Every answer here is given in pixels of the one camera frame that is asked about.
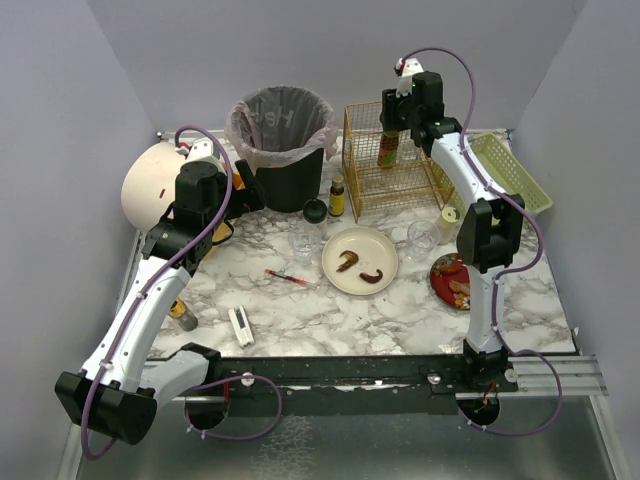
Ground green sauce bottle yellow cap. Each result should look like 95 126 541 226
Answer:
377 130 399 168

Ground small yellow label bottle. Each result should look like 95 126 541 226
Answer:
328 173 345 217

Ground amber spice jar grey lid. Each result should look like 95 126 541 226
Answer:
169 298 199 332

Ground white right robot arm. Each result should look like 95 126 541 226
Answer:
380 58 524 384

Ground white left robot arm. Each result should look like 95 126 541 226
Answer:
54 138 264 445

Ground orange yellow drawer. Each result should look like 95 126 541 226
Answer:
203 196 249 260

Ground black trash bin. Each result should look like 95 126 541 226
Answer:
251 149 329 213

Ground cream cylindrical drawer box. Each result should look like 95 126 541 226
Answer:
121 142 185 232

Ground pink plastic bin liner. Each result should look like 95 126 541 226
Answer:
224 85 339 170

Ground black lid glass jar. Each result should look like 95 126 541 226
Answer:
302 198 328 238

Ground clear drinking glass left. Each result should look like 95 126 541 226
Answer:
288 224 321 266

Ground clear drinking glass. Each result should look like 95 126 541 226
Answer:
406 220 440 261
288 224 321 266

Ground pale green perforated basket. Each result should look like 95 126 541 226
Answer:
432 131 553 217

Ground red pen tube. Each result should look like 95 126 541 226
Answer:
265 269 318 289

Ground cream cylindrical shaker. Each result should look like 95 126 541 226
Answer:
435 206 460 245

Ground clear drinking glass right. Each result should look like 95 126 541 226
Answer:
406 220 440 261

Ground brown shrimp piece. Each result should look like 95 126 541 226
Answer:
336 250 359 273

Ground cream round plate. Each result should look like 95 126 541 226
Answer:
321 227 399 296

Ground white rectangular device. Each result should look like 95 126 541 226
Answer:
228 306 255 348

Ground dark red sausage piece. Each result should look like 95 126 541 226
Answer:
359 269 384 284

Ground red floral small plate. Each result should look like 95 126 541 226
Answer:
430 253 471 311

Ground meat scraps on red plate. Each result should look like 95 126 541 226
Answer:
440 263 470 296

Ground gold wire rack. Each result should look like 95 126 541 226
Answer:
342 102 440 220

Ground black mounting rail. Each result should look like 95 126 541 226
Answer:
179 354 518 417

